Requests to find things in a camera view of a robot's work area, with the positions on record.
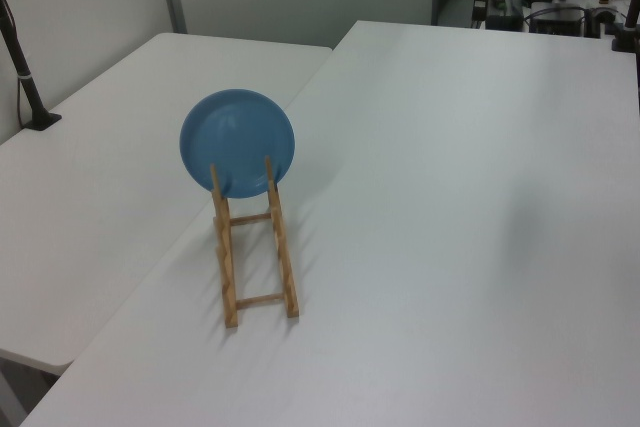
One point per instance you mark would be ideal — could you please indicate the blue round plate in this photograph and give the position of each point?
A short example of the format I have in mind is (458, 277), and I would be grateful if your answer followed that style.
(237, 142)

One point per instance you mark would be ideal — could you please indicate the wooden plate rack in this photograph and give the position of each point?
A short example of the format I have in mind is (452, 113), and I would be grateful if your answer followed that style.
(281, 247)

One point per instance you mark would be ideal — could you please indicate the dark electronics box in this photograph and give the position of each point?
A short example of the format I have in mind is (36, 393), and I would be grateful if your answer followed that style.
(507, 21)

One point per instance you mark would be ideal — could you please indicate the black rectangular box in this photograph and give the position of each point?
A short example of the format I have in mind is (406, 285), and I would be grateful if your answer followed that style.
(557, 22)

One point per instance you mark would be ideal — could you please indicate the small black device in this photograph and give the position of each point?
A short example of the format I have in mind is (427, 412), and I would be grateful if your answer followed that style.
(600, 22)

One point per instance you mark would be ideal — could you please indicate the dark clamp mount pole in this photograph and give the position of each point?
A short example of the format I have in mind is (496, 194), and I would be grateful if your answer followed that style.
(631, 17)

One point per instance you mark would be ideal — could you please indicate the black camera stand pole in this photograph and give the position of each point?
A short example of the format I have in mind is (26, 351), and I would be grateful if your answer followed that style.
(22, 72)

